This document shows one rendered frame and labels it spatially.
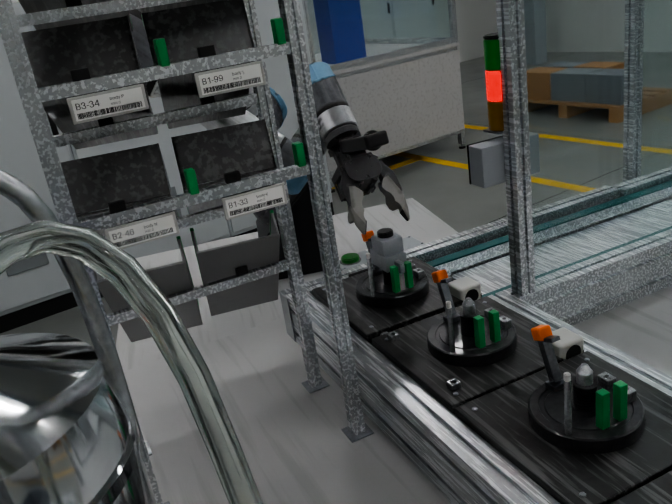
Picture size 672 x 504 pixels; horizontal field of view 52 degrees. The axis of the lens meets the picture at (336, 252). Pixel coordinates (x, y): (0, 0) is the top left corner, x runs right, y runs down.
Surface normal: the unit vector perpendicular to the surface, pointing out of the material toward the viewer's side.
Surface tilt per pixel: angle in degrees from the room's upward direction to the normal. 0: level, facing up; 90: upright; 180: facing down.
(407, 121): 90
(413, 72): 90
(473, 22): 90
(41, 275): 90
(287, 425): 0
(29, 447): 24
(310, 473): 0
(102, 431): 78
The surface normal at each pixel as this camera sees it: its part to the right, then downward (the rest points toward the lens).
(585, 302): 0.43, 0.28
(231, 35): 0.18, -0.10
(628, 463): -0.14, -0.92
